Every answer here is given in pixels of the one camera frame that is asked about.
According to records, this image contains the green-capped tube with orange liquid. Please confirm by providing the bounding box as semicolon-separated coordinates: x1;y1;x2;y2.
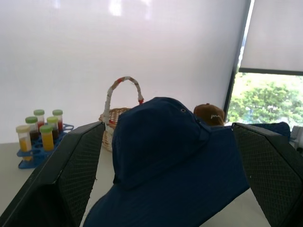
39;124;54;152

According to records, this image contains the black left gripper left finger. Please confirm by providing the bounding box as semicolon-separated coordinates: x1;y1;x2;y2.
0;121;106;227

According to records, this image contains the white roller window blind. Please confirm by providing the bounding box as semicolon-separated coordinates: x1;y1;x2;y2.
238;0;303;73

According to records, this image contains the green-capped tube with red liquid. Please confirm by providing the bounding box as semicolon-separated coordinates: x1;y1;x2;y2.
33;109;45;130
52;109;64;132

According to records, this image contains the cream-capped tube with yellow liquid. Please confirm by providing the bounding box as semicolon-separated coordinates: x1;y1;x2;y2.
15;125;32;162

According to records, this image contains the navy blue cap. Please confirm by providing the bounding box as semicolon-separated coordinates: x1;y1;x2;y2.
82;96;250;227

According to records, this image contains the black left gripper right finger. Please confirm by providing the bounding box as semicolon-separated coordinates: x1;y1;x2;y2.
231;122;303;227

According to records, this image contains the brown cap with white print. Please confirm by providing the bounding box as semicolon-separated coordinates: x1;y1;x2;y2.
193;103;225;127

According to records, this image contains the dark window frame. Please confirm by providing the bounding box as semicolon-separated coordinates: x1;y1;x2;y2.
223;0;255;124

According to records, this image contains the green-capped tube with brown liquid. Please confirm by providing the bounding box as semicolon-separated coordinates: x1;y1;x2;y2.
46;116;59;140
25;116;39;142

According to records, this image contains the grey metallic object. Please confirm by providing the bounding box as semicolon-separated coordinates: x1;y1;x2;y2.
289;125;303;150

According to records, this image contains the blue test tube rack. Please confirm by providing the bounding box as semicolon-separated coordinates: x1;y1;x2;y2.
16;123;74;169

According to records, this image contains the wicker basket with wrapped handle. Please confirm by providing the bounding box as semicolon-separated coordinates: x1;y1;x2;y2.
98;75;145;152

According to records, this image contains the dark blue fabric item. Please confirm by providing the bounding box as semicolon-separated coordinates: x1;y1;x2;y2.
257;121;291;143

